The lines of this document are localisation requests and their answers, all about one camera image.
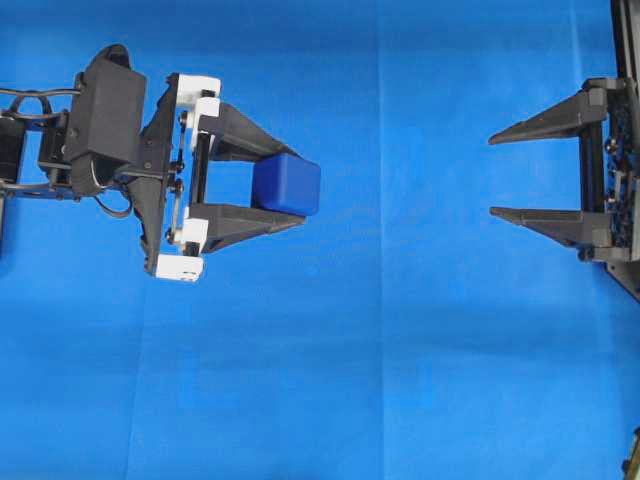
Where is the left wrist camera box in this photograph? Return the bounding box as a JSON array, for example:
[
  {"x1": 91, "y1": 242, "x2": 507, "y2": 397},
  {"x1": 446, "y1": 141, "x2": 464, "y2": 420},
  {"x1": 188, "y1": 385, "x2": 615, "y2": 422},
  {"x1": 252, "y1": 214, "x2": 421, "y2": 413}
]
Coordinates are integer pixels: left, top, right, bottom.
[{"x1": 64, "y1": 44, "x2": 146, "y2": 197}]

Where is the blue block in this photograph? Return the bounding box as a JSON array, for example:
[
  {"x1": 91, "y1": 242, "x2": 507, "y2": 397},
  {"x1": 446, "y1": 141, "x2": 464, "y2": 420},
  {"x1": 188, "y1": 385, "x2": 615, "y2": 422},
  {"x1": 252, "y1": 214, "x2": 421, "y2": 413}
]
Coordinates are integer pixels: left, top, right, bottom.
[{"x1": 251, "y1": 153, "x2": 321, "y2": 217}]

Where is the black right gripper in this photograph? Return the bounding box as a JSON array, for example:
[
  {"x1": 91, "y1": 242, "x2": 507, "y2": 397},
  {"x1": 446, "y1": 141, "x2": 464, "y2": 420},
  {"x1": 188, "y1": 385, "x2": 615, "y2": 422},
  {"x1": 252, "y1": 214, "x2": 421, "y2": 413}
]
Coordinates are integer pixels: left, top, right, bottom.
[{"x1": 488, "y1": 77, "x2": 639, "y2": 262}]

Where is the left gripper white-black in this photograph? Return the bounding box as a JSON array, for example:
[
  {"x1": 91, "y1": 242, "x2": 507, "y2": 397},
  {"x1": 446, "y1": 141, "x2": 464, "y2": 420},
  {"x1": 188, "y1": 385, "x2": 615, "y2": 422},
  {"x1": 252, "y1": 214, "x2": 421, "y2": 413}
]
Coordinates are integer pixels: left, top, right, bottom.
[{"x1": 127, "y1": 73, "x2": 305, "y2": 282}]

